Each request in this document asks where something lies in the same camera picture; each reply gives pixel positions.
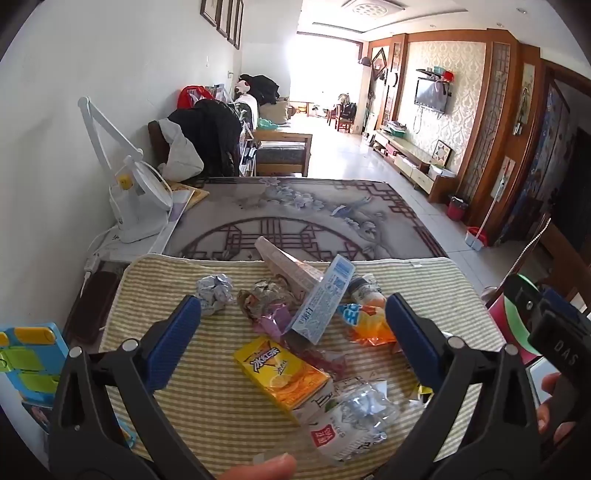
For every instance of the red bag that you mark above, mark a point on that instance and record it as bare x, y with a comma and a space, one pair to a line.
194, 94

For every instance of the framed wall picture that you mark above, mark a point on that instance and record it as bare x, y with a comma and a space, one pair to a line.
223, 17
239, 25
232, 21
208, 10

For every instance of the pink snack box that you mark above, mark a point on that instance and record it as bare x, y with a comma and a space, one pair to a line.
281, 263

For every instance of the person's right hand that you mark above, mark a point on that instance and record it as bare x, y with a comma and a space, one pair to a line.
549, 406

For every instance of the tan flat book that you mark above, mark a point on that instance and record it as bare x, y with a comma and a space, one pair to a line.
189, 194

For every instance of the purple plastic wrapper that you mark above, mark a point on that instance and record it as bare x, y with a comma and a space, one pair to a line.
272, 323

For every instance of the wooden chair beaded cover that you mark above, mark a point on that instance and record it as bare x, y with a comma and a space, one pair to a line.
558, 258

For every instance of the person's left hand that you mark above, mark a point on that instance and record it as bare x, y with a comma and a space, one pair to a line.
263, 468

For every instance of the green striped mat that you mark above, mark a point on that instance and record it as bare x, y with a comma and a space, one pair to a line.
207, 415

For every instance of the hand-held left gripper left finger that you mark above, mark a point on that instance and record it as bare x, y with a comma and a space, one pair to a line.
178, 341

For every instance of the crumpled foil ball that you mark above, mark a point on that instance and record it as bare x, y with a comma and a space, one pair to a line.
213, 293

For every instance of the leaning framed picture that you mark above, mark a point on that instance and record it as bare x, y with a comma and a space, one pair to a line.
445, 153

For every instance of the small red waste basket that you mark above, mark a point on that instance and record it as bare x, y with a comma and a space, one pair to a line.
457, 210

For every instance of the red bin green rim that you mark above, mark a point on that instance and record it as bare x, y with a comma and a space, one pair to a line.
503, 318

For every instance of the crumpled brown paper wrapper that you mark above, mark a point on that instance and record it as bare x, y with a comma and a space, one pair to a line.
265, 295

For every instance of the wooden dining chair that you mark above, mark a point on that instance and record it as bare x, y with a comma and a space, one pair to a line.
344, 115

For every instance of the white desk lamp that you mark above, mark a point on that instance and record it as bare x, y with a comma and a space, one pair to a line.
134, 217

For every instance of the grey patterned tablecloth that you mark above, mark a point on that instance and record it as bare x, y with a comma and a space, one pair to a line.
300, 217

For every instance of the yellow drink carton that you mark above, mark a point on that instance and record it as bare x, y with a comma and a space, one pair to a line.
277, 374

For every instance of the wooden sofa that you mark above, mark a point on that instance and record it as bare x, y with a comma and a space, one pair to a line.
281, 147

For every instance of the black jacket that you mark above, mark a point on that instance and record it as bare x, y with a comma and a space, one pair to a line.
207, 134

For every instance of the magazine rack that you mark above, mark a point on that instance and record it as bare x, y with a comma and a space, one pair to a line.
249, 159

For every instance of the ceiling lamp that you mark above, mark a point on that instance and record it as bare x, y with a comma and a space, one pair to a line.
369, 8

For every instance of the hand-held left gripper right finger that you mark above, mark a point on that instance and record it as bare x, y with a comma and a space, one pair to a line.
411, 341

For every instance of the wall television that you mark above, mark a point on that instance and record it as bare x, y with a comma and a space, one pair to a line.
431, 94

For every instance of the crushed clear plastic bottle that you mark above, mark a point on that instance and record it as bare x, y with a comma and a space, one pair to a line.
355, 415

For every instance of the dark wooden chair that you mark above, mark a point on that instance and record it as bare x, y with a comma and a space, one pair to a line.
157, 138

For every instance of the blue yellow plastic toy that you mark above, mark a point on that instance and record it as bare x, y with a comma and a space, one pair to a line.
27, 364

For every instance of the wooden television cabinet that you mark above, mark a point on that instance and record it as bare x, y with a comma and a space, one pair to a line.
415, 161

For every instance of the wall shelf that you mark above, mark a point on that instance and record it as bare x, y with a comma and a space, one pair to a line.
436, 74

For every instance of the wall calendar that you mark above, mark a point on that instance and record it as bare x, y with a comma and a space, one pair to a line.
526, 97

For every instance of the colourful wall poster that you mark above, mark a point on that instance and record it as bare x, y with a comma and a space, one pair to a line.
540, 161

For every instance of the blue toothpaste box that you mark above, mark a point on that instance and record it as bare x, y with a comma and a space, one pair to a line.
318, 300

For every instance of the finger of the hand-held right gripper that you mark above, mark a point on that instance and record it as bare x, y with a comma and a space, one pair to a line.
524, 297
561, 302

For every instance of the black clothing pile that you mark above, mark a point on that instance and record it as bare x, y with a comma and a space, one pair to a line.
261, 87

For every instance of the yellow foil wrapper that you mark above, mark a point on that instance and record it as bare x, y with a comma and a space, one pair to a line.
422, 392

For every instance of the orange snack wrapper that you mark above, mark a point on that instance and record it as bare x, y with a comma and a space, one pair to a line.
369, 323

